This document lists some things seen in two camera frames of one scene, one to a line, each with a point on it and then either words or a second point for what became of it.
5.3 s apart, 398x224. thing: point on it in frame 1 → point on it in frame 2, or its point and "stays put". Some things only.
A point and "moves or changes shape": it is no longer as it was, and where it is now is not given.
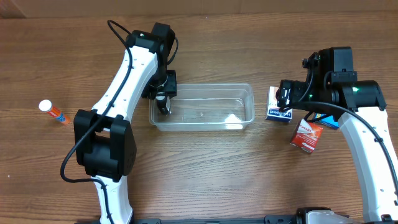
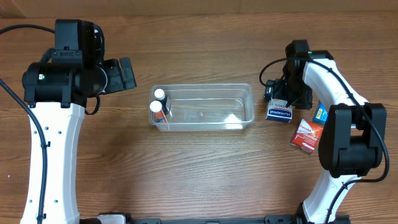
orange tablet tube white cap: [46, 106] moves or changes shape
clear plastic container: [217, 107] stays put
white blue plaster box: [273, 112] stays put
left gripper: [161, 93] → [125, 73]
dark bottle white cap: [161, 104] stays put
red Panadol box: [306, 135] stays put
